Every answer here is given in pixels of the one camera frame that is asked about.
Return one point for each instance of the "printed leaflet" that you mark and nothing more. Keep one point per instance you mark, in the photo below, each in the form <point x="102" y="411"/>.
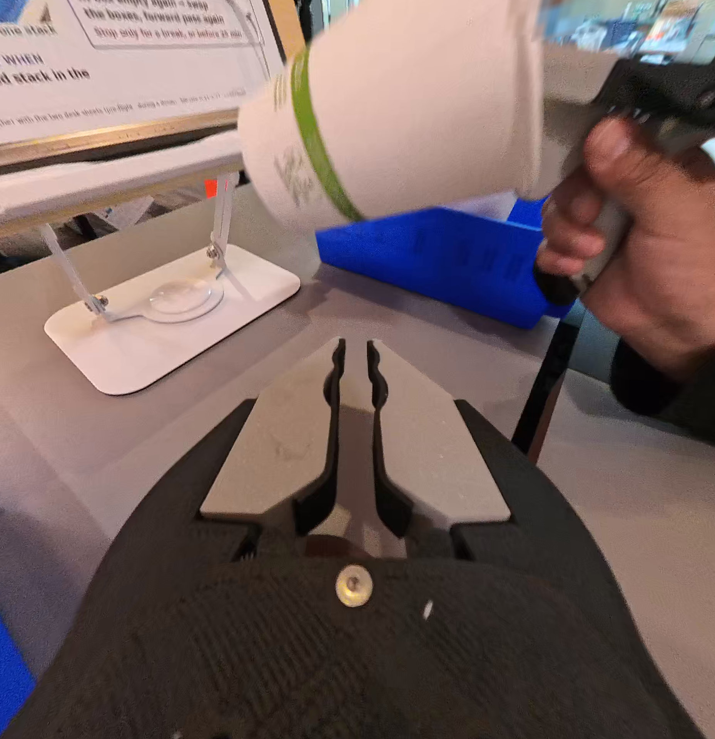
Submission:
<point x="124" y="216"/>

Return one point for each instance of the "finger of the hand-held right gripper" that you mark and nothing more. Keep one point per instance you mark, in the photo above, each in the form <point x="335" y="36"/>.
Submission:
<point x="559" y="150"/>
<point x="571" y="75"/>

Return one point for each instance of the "white and wood document stand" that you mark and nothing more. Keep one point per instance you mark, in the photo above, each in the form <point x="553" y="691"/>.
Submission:
<point x="161" y="346"/>

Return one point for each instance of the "person's right forearm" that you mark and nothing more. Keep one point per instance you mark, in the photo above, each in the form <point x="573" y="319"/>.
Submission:
<point x="681" y="404"/>

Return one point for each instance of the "person's right hand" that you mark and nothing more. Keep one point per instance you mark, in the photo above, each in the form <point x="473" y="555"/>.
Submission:
<point x="669" y="260"/>

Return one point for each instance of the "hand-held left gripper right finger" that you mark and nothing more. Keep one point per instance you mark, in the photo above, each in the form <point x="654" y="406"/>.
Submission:
<point x="438" y="456"/>

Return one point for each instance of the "blue plastic bin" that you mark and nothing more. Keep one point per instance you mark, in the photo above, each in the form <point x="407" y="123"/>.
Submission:
<point x="450" y="260"/>
<point x="5" y="681"/>

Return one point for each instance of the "printed instruction sheet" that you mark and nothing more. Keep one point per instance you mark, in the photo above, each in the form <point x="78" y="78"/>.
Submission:
<point x="132" y="81"/>

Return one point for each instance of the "orange traffic cone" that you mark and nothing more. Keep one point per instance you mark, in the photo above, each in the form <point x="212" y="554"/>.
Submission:
<point x="212" y="187"/>

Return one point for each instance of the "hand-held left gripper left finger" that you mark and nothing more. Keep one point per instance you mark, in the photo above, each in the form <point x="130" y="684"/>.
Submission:
<point x="271" y="456"/>

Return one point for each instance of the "white green-banded paper cup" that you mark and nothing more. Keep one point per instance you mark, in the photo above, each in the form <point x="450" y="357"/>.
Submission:
<point x="421" y="115"/>

